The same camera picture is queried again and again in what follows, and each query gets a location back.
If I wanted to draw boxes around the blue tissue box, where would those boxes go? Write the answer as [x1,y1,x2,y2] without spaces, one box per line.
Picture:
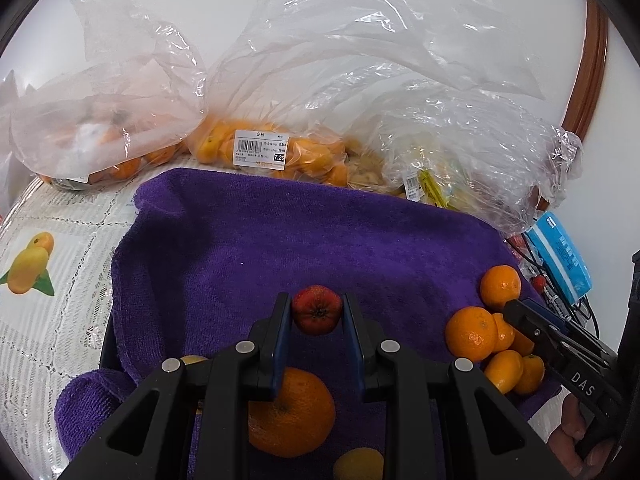
[527,211,593,303]

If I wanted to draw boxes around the small pale yellow fruit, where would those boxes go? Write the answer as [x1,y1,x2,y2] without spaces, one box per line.
[332,447,385,480]

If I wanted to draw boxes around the clear bag of persimmons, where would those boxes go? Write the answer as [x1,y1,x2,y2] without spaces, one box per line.
[10,0,208,191]

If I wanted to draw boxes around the small red fruit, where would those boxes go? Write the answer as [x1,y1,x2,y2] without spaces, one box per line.
[291,285,344,336]

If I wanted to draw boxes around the clear bag of yellow fruit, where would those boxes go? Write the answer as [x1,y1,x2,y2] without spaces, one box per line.
[345,80,583,238]

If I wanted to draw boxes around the brown door frame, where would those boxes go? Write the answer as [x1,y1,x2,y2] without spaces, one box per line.
[537,0,608,211]

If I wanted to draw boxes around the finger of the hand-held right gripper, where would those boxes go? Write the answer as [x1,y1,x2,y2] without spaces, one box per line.
[522,299,613,361]
[502,300,571,373]

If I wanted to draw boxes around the clear bag of red fruit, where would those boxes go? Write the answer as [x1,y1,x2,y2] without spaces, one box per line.
[507,235,536,266]

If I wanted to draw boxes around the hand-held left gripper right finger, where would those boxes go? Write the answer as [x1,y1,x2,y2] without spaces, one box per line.
[341,292,571,480]

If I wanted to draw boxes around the purple towel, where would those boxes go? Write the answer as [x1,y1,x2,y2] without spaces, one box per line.
[55,167,561,480]

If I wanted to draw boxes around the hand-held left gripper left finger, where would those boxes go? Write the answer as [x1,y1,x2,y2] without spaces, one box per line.
[60,292,292,480]

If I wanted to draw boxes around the large orange mandarin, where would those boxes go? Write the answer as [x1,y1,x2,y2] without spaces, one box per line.
[480,265,522,310]
[247,367,336,458]
[445,306,499,362]

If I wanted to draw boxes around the black cables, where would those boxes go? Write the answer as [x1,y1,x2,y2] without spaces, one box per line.
[505,232,598,336]

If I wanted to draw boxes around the person's right hand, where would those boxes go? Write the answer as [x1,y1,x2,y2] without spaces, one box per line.
[547,395,616,468]

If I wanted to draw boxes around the small orange kumquat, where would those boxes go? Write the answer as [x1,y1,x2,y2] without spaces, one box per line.
[483,350,524,395]
[514,354,545,396]
[510,330,536,357]
[492,312,516,352]

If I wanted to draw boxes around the clear bag of kumquats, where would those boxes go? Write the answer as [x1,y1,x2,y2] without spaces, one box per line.
[182,0,548,188]

